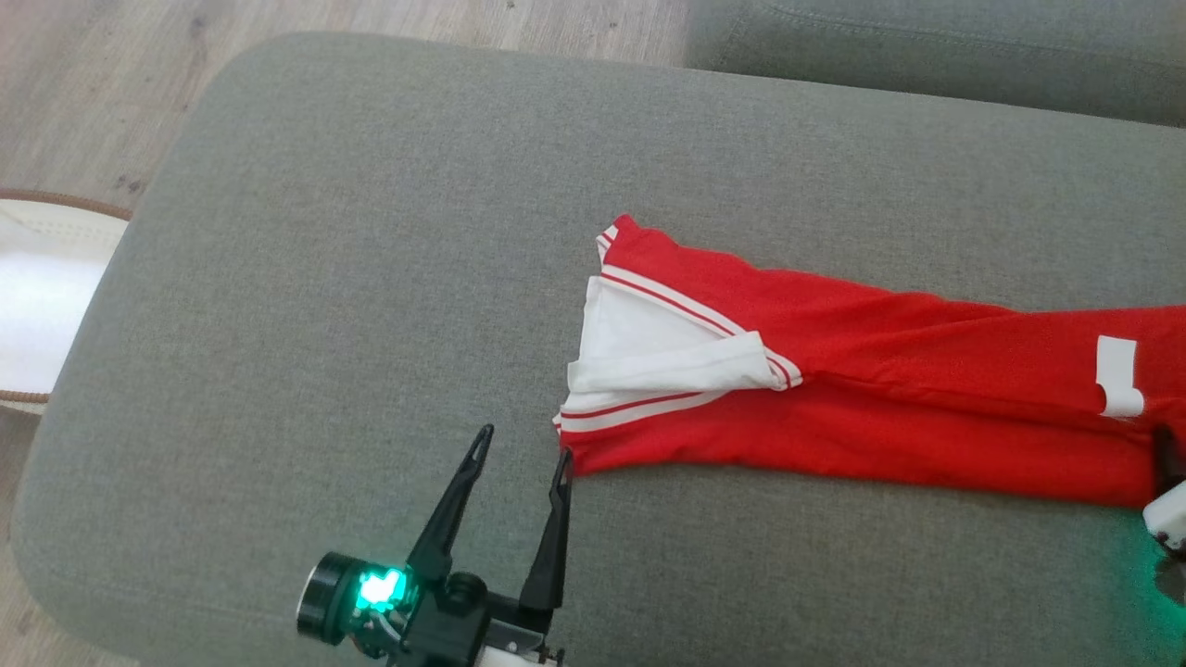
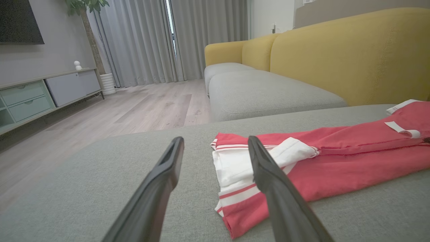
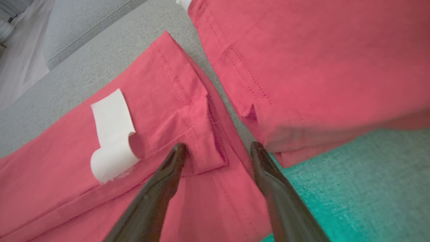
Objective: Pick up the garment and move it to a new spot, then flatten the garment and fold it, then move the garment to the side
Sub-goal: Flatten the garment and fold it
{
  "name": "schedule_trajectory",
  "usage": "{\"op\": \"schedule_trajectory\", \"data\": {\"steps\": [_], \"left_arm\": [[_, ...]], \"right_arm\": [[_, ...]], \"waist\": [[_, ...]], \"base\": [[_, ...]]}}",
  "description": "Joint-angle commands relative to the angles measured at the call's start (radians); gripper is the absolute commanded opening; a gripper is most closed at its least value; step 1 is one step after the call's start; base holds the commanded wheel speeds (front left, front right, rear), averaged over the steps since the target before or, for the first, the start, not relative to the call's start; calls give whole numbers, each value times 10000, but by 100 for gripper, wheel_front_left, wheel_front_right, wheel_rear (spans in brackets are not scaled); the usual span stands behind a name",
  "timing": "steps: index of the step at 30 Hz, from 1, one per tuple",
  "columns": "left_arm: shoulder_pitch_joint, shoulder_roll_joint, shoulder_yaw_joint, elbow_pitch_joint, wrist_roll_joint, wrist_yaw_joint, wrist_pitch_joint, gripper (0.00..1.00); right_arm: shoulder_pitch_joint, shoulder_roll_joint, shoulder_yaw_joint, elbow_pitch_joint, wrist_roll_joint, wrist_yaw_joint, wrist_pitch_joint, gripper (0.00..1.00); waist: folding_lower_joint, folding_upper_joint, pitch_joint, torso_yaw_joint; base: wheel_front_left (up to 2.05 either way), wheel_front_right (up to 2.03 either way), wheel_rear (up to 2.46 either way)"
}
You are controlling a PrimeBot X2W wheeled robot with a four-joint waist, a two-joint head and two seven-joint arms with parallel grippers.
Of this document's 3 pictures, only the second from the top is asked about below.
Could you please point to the white ribbed plant pot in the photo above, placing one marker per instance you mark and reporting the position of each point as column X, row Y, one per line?
column 108, row 84

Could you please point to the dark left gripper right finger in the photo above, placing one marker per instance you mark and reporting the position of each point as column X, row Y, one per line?
column 282, row 198

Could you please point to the black wall television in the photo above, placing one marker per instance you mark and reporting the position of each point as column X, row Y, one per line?
column 18, row 20

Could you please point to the grey curtain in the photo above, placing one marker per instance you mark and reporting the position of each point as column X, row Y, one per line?
column 208, row 37
column 134, row 43

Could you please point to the small white round figurine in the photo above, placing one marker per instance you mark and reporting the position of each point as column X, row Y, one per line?
column 77, row 65

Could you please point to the red shorts with number print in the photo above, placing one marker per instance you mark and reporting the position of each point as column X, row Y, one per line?
column 416, row 111

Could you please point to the large grey sofa seat cushion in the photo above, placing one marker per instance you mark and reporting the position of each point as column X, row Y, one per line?
column 100, row 174

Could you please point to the small grey sofa seat cushion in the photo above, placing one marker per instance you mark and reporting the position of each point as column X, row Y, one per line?
column 225, row 72

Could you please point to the yellow sofa armrest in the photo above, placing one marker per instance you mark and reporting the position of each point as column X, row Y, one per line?
column 223, row 52

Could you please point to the low grey media cabinet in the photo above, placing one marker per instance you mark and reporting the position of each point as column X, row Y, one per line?
column 50, row 94

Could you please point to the red white striped shorts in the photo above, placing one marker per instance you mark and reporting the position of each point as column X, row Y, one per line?
column 336, row 168

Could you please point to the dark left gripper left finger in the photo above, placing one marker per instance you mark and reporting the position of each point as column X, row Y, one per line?
column 151, row 198

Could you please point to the green indoor tree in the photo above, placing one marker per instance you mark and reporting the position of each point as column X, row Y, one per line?
column 90, row 37

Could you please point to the wide yellow sofa back cushion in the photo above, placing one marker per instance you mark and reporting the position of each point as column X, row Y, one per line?
column 349, row 57

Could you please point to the white wall socket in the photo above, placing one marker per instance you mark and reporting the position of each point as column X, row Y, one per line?
column 273, row 28

